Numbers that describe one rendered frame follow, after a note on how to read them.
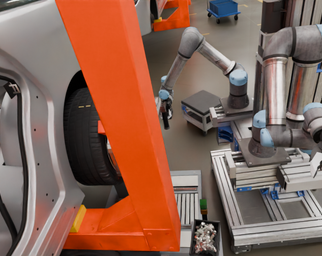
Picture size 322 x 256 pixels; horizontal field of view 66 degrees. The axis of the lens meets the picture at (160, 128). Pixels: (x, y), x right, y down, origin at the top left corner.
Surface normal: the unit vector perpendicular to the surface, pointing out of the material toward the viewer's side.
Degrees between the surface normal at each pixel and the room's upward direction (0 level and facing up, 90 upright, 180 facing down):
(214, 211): 0
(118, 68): 90
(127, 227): 90
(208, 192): 0
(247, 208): 0
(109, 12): 90
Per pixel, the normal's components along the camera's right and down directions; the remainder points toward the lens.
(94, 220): -0.17, -0.79
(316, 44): -0.24, 0.53
